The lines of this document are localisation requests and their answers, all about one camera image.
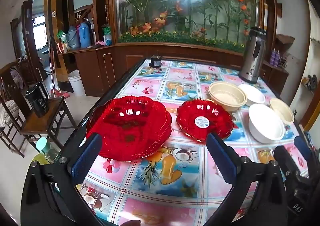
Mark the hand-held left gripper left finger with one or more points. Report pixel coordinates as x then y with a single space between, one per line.
85 157

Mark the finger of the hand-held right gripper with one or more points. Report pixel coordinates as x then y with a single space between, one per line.
302 143
286 161

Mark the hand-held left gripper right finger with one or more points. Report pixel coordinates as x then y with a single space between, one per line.
222 162

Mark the small beige bowl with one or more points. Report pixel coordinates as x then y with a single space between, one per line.
282 112

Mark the white bowl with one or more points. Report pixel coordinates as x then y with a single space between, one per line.
252 93
262 121

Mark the large red glass plate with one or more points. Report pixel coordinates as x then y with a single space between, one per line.
130 126

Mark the small red plate with sticker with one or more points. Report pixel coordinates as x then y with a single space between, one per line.
190 116

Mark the large beige bowl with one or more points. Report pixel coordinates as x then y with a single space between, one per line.
225 96

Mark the bottle with teal cap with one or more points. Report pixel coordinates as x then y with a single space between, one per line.
47 148

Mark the wooden chair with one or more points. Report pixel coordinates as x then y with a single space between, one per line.
42 122

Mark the pair of dark shoes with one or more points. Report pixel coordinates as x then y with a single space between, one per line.
310 82

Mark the black kettle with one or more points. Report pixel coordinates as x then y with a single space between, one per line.
37 102

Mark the white bucket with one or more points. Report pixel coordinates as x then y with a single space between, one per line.
76 82

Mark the striped cushion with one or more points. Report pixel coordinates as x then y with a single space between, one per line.
7 113

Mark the fruit printed tablecloth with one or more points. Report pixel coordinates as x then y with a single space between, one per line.
175 86

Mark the steel airpot thermos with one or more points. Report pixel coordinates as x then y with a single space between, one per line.
251 61

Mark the cardboard box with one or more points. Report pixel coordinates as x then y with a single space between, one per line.
285 42

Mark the small black jar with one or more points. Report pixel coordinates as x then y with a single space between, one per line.
155 61

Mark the grey blue thermos jug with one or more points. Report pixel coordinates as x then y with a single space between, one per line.
73 38

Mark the blue thermos flask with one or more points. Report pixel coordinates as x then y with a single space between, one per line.
84 36

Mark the green plastic bag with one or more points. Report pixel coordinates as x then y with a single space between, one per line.
61 36

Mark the green white packet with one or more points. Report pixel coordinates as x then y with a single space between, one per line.
107 35

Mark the artificial flower display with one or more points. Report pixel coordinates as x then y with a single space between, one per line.
187 11

